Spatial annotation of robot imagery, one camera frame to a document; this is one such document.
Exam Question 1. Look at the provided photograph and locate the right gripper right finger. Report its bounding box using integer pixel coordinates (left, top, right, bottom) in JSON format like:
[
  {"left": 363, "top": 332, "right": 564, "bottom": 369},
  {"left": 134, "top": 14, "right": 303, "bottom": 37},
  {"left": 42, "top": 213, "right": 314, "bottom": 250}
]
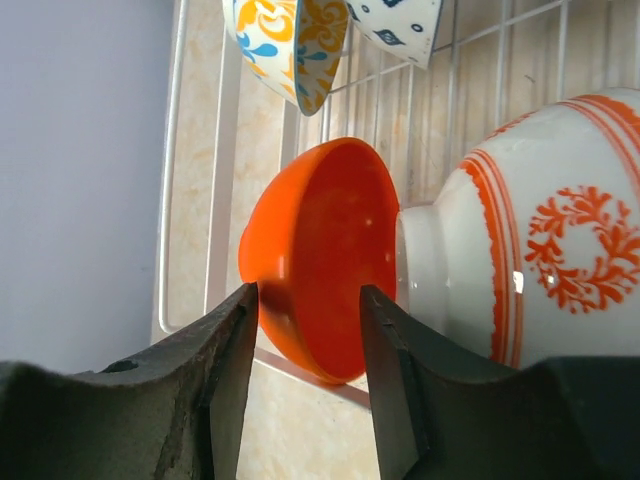
[{"left": 360, "top": 285, "right": 639, "bottom": 479}]

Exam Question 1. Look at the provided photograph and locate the white wire dish rack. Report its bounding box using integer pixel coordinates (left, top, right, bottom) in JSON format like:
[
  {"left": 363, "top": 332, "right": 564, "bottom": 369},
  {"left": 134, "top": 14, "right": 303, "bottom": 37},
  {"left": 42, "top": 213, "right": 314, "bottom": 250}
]
[{"left": 158, "top": 0, "right": 640, "bottom": 406}]

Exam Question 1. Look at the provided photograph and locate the blue bowl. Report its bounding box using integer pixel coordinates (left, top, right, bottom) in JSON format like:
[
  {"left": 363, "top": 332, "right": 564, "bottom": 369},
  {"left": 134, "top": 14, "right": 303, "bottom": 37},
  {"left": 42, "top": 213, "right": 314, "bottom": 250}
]
[{"left": 346, "top": 0, "right": 443, "bottom": 69}]

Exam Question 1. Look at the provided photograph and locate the orange bottom bowl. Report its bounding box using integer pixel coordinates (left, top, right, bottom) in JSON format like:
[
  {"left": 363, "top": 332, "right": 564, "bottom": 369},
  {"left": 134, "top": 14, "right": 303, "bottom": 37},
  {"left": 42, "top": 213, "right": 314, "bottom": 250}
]
[{"left": 238, "top": 137, "right": 399, "bottom": 384}]

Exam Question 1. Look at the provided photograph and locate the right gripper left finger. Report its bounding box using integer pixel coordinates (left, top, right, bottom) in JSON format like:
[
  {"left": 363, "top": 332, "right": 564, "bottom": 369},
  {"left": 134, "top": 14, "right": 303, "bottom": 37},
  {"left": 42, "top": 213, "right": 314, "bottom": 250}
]
[{"left": 1, "top": 284, "right": 258, "bottom": 479}]

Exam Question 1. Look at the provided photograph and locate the orange white leaf bowl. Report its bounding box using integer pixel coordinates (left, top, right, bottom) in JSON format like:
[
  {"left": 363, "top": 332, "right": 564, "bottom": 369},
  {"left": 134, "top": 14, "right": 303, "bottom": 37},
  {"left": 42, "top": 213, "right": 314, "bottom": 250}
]
[{"left": 395, "top": 87, "right": 639, "bottom": 369}]

